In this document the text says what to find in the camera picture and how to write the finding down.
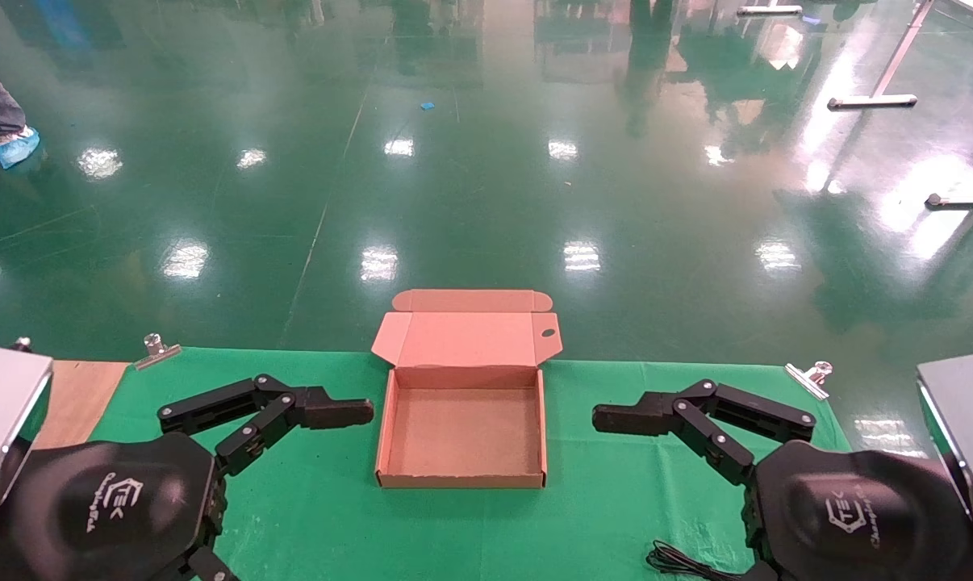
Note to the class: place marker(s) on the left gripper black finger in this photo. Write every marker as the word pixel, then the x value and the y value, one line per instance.
pixel 337 410

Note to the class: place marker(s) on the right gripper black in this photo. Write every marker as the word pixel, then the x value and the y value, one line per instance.
pixel 858 516

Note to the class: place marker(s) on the green table cloth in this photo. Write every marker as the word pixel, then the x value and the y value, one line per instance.
pixel 317 516

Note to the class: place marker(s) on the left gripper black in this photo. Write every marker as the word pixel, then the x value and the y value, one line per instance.
pixel 107 500

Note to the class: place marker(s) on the short metal foot bar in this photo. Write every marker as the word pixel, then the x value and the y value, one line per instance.
pixel 769 10

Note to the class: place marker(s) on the open brown cardboard box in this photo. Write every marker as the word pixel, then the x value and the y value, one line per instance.
pixel 462 436

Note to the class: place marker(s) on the left silver wrist camera mount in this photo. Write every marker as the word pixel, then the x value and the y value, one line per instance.
pixel 2 420

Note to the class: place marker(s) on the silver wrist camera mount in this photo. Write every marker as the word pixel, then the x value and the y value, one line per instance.
pixel 966 436
pixel 2 420

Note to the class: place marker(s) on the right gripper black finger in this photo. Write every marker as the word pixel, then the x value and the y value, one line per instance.
pixel 628 417

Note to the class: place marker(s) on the grey foot bar black cap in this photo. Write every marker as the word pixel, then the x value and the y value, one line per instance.
pixel 962 201

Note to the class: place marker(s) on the silver metal cloth clip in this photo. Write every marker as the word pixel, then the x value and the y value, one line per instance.
pixel 157 353
pixel 808 379

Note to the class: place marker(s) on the metal table leg with foot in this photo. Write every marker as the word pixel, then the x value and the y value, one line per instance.
pixel 872 102

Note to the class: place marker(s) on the blue shoe cover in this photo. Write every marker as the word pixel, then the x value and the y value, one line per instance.
pixel 17 148

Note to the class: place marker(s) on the right silver wrist camera mount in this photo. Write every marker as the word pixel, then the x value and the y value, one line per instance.
pixel 966 436

